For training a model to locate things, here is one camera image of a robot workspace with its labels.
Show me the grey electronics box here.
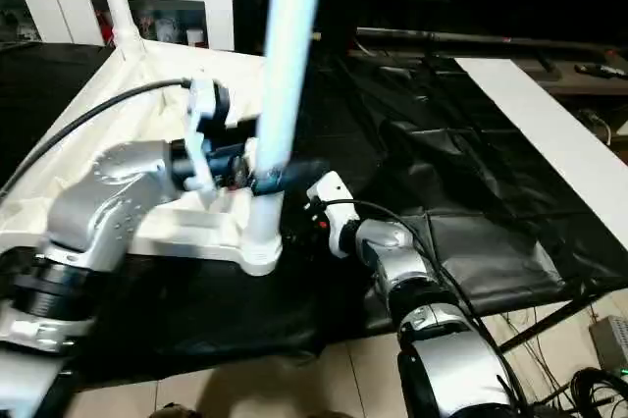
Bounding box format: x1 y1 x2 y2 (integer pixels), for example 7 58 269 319
587 316 628 374

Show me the black plastic mat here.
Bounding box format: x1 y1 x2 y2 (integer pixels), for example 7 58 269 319
0 37 628 385

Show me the white plastic table top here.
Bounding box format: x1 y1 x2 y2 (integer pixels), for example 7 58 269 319
0 38 285 278

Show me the black remote control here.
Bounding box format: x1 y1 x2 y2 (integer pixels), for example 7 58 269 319
574 63 625 78

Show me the coil of black cable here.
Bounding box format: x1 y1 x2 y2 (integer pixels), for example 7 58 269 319
567 367 628 418

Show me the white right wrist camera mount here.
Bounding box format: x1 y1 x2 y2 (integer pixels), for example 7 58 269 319
305 170 360 261

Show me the black flat screen television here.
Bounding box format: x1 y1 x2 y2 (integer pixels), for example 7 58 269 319
354 0 628 77

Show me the grey robot lower body part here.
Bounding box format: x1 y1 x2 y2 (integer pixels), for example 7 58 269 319
155 402 198 418

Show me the black metal table leg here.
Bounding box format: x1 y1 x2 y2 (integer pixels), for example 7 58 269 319
498 285 602 353

